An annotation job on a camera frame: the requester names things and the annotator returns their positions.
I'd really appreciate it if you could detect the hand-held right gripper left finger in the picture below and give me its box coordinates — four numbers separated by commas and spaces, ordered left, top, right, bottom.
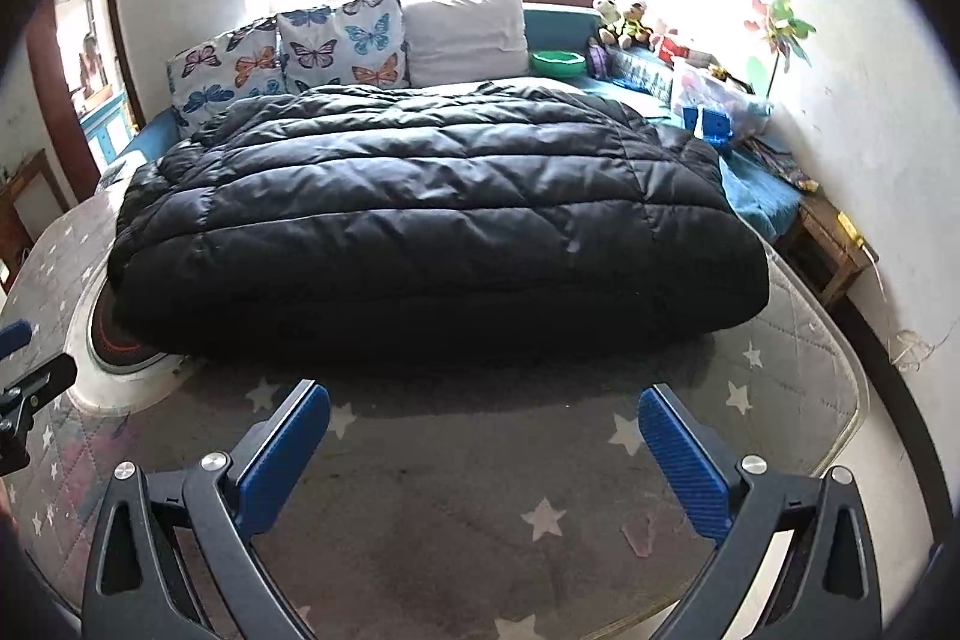
81, 379, 332, 640

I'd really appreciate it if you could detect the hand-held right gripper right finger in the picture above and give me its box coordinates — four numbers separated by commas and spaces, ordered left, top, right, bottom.
636, 383, 882, 640

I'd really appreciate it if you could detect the black puffer jacket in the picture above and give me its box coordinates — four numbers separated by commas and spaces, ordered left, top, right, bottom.
107, 81, 772, 367

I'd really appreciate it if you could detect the wooden chair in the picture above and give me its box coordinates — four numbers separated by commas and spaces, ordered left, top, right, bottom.
0, 151, 70, 289

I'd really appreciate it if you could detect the grey star print mattress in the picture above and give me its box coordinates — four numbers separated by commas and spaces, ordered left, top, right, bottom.
0, 190, 871, 626

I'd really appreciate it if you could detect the blue cabinet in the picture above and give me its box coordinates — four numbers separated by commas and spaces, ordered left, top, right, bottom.
79, 91, 142, 161

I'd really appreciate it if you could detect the wooden bedside table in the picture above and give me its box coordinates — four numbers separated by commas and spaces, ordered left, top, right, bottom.
772, 190, 880, 315

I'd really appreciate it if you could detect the blue cloth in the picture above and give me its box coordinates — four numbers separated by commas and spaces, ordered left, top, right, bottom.
716, 141, 807, 236

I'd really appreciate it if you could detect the blue plastic toy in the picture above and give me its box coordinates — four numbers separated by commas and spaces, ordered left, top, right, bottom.
682, 104, 734, 150

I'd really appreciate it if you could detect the butterfly print pillow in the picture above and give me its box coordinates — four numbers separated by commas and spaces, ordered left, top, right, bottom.
276, 0, 412, 94
166, 17, 290, 135

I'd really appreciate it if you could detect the clear plastic storage box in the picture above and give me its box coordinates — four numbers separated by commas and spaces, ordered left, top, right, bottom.
670, 56, 773, 139

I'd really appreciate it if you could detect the green bowl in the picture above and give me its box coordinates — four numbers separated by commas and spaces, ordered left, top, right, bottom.
531, 50, 587, 79

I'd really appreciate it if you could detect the brown bear plush toy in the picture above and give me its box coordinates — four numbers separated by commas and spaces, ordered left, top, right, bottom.
619, 0, 653, 49

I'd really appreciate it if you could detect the colourful pinwheel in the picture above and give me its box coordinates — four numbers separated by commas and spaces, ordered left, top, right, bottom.
742, 0, 817, 97

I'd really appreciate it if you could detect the teal cushion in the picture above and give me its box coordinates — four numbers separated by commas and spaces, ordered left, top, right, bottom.
521, 6, 608, 80

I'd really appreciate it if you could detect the panda plush toy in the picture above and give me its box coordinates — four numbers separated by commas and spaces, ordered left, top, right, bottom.
592, 0, 627, 49

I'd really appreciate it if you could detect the white pillow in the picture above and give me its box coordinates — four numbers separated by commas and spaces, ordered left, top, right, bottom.
401, 0, 530, 86

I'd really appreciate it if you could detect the white round disc red ring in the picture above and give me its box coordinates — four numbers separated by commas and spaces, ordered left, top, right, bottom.
66, 291, 205, 416

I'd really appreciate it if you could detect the tangled wall wire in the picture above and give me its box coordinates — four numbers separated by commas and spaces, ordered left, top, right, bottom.
862, 242, 938, 375

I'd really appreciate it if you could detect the wall poster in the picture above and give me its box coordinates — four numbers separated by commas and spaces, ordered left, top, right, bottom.
79, 32, 107, 92

